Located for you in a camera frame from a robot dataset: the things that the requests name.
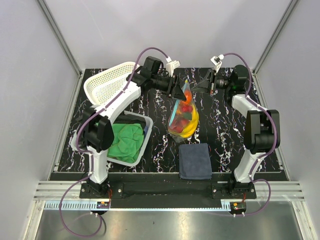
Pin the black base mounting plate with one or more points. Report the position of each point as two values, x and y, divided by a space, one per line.
122 189

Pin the left aluminium frame post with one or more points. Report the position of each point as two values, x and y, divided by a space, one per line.
58 34

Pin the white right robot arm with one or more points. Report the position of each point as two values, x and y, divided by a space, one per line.
262 125

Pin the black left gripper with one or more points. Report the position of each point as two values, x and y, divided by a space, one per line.
175 89

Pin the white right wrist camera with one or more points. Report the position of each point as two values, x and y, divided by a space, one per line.
217 62

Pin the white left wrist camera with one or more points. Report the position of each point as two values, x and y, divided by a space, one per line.
171 65

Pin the grey plastic bin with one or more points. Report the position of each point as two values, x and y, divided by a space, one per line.
147 132

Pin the aluminium front rail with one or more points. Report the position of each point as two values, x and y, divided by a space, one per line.
53 190

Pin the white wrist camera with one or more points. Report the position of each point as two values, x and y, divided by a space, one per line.
217 62
171 65

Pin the green microfibre cloth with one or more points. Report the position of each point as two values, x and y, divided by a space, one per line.
128 140

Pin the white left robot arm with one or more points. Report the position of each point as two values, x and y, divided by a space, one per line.
95 135

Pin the red fake strawberry bunch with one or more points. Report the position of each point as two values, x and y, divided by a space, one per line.
183 111

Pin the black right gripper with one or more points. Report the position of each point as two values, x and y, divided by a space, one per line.
207 84

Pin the black cloth in bin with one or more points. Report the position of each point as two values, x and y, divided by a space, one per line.
131 119

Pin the white perforated plastic basket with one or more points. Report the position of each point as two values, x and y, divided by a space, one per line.
103 86

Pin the orange fake bell pepper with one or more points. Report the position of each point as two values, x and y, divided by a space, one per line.
188 97

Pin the aluminium frame post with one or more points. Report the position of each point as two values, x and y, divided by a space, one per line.
276 33
58 34

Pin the dark blue folded towel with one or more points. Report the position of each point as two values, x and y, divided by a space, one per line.
194 162

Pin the clear zip top bag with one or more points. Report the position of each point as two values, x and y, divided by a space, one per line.
175 136

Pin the yellow fake banana bunch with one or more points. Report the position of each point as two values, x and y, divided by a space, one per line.
188 127

